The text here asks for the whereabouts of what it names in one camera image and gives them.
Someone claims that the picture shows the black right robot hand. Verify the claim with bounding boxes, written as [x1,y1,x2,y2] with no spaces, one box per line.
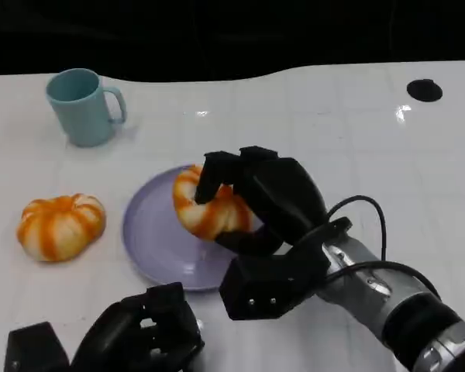
[193,146,331,257]

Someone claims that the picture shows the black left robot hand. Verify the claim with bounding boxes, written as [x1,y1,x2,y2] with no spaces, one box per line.
[70,281,205,372]

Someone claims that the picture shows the orange white toy bread roll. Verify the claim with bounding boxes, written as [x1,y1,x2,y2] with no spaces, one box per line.
[15,193,107,263]
[172,164,256,242]

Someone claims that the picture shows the lilac plate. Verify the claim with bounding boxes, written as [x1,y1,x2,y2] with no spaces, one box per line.
[122,165,284,292]

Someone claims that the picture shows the black round table grommet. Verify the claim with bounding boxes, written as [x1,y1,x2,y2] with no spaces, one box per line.
[406,78,443,103]

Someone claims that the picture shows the black curtain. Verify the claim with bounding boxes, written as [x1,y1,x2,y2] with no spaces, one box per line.
[0,0,465,83]

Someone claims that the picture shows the pale green mug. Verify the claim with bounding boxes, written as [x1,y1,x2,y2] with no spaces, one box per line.
[45,67,128,148]

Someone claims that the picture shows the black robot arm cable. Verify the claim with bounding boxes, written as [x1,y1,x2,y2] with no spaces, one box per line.
[294,195,443,301]

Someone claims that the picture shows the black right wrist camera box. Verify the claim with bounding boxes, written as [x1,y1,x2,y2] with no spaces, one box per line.
[219,247,332,321]

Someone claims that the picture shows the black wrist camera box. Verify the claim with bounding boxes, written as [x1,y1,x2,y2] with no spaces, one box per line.
[219,247,332,321]
[4,321,71,372]

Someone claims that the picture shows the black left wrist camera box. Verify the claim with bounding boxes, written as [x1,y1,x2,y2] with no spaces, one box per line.
[4,321,71,372]

